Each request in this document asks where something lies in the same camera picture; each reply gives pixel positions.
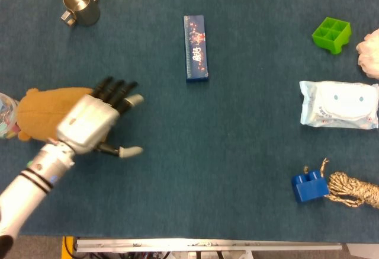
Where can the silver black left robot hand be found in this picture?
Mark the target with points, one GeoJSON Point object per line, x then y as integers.
{"type": "Point", "coordinates": [89, 122]}

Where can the brown plush toy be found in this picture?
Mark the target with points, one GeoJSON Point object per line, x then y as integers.
{"type": "Point", "coordinates": [44, 111]}

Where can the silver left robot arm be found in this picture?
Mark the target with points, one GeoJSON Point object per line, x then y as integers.
{"type": "Point", "coordinates": [29, 182]}

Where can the clear jar with colourful contents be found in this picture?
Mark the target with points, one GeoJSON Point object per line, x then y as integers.
{"type": "Point", "coordinates": [6, 116]}

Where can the steel gooseneck pitcher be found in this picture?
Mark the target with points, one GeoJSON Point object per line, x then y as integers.
{"type": "Point", "coordinates": [83, 7]}

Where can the dark blue printed box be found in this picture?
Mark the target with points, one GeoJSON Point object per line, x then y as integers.
{"type": "Point", "coordinates": [197, 48]}

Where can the blue plastic building block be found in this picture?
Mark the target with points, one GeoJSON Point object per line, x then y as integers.
{"type": "Point", "coordinates": [309, 186]}

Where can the white wet wipes pack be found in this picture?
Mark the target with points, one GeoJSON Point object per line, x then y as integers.
{"type": "Point", "coordinates": [337, 105]}

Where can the green four-cell plastic block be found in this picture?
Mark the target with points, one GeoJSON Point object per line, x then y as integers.
{"type": "Point", "coordinates": [333, 35]}

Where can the pale pink mesh bath sponge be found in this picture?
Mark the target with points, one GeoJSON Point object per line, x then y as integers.
{"type": "Point", "coordinates": [370, 54]}

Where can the yellow frame post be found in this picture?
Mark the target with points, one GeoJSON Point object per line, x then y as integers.
{"type": "Point", "coordinates": [68, 247]}

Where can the aluminium frame rail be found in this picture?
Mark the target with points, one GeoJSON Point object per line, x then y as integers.
{"type": "Point", "coordinates": [207, 245]}

